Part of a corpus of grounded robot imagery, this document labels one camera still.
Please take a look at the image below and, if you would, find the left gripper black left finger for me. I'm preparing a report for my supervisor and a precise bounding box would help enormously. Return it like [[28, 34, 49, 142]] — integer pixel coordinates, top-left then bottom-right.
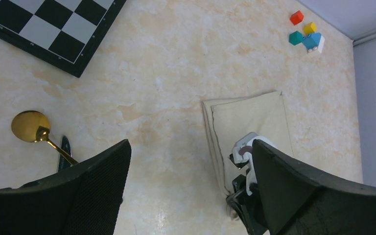
[[0, 140, 132, 235]]

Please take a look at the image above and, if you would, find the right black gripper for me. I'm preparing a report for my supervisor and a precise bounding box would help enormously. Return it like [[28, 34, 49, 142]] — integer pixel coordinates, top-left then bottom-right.
[[226, 132, 274, 235]]

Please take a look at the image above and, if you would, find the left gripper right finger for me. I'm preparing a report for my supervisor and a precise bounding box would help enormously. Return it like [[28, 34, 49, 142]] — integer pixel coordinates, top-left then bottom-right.
[[252, 140, 376, 235]]

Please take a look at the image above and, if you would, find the beige cloth napkin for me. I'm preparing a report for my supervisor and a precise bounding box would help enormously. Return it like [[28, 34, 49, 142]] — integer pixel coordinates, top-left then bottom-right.
[[201, 91, 295, 199]]

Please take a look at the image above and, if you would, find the dark slim utensil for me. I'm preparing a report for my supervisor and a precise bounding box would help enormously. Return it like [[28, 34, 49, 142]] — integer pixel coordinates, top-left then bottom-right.
[[57, 135, 73, 172]]

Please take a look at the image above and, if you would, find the blue block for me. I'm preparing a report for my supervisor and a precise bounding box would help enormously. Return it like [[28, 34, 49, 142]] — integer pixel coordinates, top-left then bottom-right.
[[302, 32, 322, 49]]

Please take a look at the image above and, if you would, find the teal cube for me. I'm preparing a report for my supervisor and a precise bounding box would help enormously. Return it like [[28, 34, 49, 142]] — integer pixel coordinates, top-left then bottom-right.
[[288, 31, 305, 46]]

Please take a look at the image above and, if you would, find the black grey checkerboard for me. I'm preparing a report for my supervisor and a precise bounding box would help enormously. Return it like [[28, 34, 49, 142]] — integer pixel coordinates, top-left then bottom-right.
[[0, 0, 125, 78]]

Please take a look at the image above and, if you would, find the yellow cube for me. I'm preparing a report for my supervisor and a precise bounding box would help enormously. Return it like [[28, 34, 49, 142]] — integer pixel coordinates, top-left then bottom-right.
[[303, 22, 317, 36]]

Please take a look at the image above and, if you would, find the red cube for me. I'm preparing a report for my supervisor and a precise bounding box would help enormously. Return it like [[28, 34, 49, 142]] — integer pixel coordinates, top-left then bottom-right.
[[289, 10, 305, 25]]

